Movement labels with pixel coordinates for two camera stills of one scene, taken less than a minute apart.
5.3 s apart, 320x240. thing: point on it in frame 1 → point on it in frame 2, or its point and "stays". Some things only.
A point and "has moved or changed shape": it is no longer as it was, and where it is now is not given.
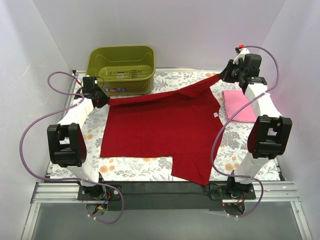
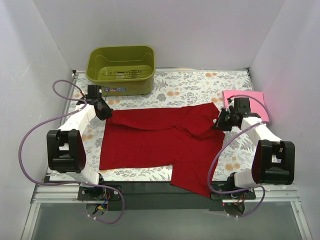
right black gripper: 231,72 → 222,121
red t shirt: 182,124 has moved or changed shape
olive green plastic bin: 122,70 stays
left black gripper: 100,99 → 104,111
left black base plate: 99,192 stays
